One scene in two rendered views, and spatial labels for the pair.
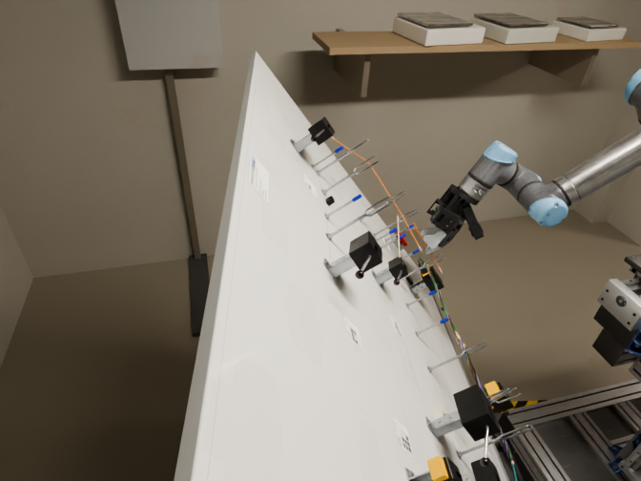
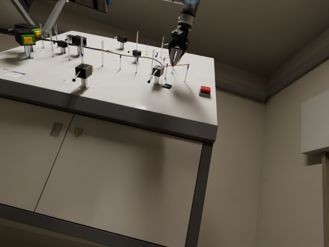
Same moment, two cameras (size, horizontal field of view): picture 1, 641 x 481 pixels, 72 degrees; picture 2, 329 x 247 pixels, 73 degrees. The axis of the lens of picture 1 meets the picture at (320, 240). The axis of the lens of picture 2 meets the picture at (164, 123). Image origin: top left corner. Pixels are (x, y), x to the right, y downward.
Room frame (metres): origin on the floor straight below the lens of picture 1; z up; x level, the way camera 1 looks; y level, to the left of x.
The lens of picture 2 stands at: (1.24, -1.26, 0.52)
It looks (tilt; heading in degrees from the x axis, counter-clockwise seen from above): 20 degrees up; 101
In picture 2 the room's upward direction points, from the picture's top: 14 degrees clockwise
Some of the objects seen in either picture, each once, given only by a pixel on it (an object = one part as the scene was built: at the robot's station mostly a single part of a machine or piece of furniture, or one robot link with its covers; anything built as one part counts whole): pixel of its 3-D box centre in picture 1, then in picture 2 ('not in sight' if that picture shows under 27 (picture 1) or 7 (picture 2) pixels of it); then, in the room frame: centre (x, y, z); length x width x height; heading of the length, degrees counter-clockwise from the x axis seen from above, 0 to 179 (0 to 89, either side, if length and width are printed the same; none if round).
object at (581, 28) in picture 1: (588, 28); not in sight; (2.67, -1.40, 1.54); 0.30 x 0.28 x 0.07; 107
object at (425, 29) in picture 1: (437, 28); not in sight; (2.40, -0.52, 1.55); 0.37 x 0.35 x 0.09; 107
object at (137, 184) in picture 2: not in sight; (123, 175); (0.97, -0.41, 0.60); 0.55 x 0.03 x 0.39; 6
